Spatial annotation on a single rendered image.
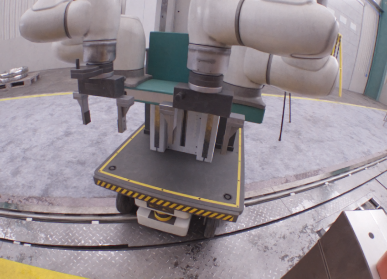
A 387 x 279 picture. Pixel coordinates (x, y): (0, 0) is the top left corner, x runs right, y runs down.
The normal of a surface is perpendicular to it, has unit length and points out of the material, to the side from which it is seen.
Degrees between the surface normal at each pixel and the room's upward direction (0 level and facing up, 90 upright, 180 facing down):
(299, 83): 118
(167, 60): 90
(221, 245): 0
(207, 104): 90
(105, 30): 108
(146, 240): 0
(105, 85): 90
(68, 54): 104
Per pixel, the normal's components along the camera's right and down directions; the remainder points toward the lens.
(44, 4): 0.23, -0.01
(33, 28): 0.10, 0.66
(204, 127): -0.22, 0.44
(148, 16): 0.25, 0.47
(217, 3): -0.47, 0.23
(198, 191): 0.11, -0.88
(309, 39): -0.37, 0.70
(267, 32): -0.60, 0.59
